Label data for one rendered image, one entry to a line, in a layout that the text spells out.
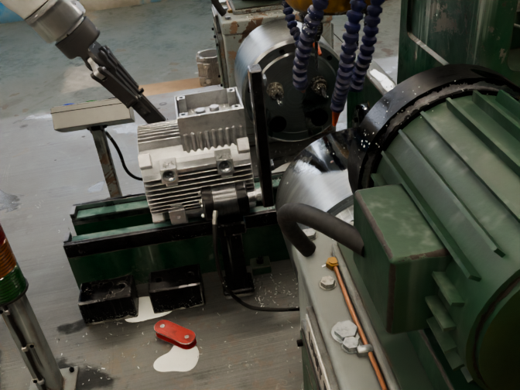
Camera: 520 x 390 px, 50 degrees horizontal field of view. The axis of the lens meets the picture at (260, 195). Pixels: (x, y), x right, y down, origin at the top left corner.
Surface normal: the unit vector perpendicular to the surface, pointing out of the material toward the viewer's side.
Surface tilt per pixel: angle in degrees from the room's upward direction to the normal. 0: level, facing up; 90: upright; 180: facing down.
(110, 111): 58
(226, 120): 90
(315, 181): 39
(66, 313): 0
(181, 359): 0
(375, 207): 0
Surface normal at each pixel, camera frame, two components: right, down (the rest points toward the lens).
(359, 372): -0.09, -0.82
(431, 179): -0.80, -0.42
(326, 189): -0.65, -0.58
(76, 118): 0.08, 0.02
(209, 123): 0.18, 0.54
